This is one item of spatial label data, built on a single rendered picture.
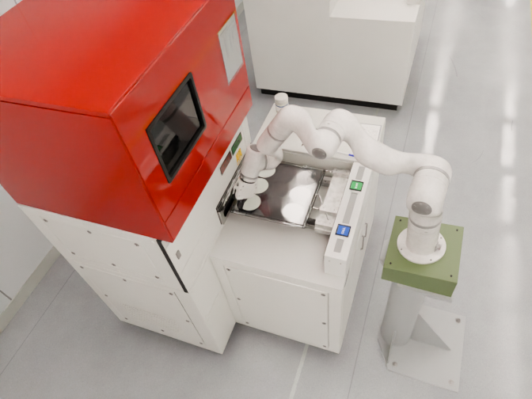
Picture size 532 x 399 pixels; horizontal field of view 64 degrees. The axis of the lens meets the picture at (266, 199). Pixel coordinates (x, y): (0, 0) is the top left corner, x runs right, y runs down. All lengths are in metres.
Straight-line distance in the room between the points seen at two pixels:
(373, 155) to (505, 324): 1.62
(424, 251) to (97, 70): 1.33
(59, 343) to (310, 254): 1.79
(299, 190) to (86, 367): 1.69
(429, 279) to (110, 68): 1.36
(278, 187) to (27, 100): 1.18
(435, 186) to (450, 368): 1.37
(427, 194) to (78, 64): 1.16
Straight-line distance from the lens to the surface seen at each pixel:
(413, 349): 2.65
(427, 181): 1.52
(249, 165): 1.84
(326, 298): 1.95
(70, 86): 1.34
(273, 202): 2.03
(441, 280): 1.80
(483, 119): 3.98
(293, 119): 1.54
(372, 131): 2.25
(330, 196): 2.05
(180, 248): 1.74
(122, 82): 1.27
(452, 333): 2.74
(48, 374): 3.04
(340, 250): 1.78
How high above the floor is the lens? 2.46
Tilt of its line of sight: 50 degrees down
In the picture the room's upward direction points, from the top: 10 degrees counter-clockwise
